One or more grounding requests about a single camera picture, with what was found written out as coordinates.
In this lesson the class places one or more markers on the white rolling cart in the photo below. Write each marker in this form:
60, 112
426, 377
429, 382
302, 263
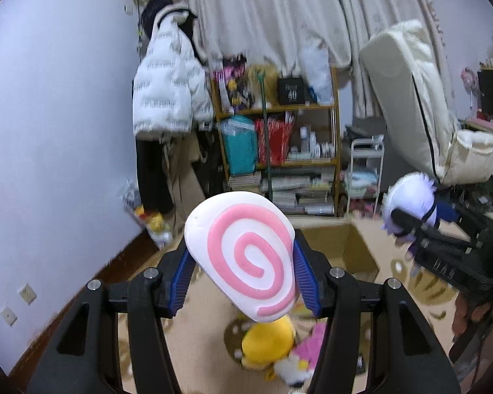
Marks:
363, 176

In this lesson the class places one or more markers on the green pole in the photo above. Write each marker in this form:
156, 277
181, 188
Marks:
260, 77

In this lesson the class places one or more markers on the black box number 40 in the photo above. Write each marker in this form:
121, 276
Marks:
291, 90

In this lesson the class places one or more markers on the white puffer jacket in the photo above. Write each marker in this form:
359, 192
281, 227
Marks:
170, 96

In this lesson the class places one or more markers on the cream upright mattress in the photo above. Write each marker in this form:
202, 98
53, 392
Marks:
408, 86

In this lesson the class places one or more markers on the wooden bookshelf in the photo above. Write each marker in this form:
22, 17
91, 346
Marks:
290, 154

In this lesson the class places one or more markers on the colourful printed bag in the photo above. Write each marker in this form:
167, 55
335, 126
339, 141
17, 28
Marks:
231, 79

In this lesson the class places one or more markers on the yellow round plush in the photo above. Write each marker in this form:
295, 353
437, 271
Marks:
266, 343

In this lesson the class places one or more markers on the cardboard box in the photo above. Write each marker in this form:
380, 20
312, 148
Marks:
341, 242

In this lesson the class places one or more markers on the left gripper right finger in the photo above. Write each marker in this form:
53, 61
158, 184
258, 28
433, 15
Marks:
405, 356

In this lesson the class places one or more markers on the beige hanging coat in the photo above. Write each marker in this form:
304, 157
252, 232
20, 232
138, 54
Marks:
184, 184

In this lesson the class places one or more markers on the pink swirl roll plush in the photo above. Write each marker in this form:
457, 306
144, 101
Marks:
245, 244

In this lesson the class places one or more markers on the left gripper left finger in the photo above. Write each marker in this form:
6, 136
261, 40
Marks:
83, 354

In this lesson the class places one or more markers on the white haired doll plush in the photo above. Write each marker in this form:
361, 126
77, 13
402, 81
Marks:
414, 194

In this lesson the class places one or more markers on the white plastic bag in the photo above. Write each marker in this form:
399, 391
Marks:
314, 63

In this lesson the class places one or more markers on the beige curtain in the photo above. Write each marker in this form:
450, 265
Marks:
275, 30

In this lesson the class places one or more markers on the teal shopping bag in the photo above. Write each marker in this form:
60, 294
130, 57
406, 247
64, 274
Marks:
240, 143

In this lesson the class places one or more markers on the red gift bag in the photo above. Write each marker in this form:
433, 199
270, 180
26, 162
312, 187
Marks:
280, 134

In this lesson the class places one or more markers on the stack of books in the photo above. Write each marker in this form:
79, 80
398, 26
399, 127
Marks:
294, 193

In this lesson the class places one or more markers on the pink fluffy plush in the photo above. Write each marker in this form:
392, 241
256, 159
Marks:
307, 351

